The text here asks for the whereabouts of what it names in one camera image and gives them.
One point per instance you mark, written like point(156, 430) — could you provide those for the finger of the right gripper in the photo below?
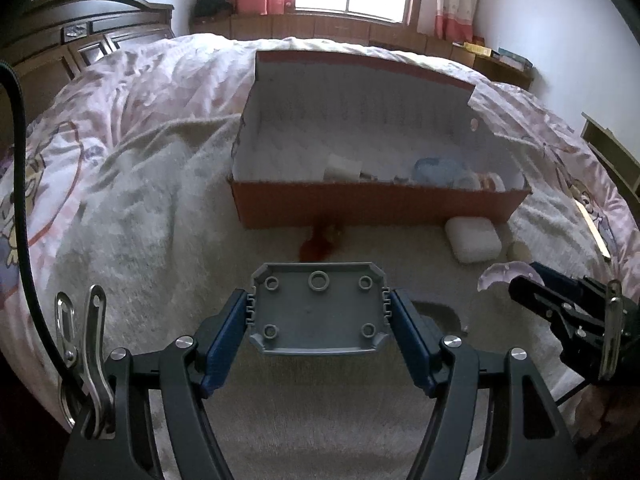
point(586, 293)
point(576, 331)

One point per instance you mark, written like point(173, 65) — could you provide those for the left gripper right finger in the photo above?
point(525, 435)

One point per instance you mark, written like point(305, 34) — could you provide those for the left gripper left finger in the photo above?
point(185, 373)

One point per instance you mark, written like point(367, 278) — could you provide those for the white rounded plastic case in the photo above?
point(473, 239)

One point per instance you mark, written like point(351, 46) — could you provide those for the blue lid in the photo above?
point(438, 172)

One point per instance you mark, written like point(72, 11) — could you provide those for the grey rectangular plastic tray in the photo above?
point(318, 308)

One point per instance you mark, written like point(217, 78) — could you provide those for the small white cup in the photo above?
point(341, 169)

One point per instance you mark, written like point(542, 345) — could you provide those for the white orange pill bottle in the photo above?
point(492, 182)

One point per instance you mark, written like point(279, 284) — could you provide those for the operator hand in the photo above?
point(591, 413)

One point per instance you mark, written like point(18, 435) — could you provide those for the round cream tin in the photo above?
point(519, 251)

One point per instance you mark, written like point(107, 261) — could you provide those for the wooden shelf at right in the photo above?
point(620, 164)

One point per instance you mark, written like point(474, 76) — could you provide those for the books on bench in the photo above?
point(502, 55)

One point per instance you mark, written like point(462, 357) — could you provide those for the small red toy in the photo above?
point(322, 242)

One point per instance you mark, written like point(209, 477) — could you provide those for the white fluffy blanket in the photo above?
point(158, 230)

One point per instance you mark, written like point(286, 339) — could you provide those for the red cardboard shoe box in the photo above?
point(305, 105)

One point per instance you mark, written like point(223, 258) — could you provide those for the wooden window bench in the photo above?
point(358, 31)

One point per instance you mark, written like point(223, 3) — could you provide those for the pink cartoon bed sheet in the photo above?
point(574, 220)

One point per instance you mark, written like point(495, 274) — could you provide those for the dark wooden headboard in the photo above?
point(53, 41)

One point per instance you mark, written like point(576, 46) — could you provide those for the dark bag on bench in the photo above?
point(212, 9)

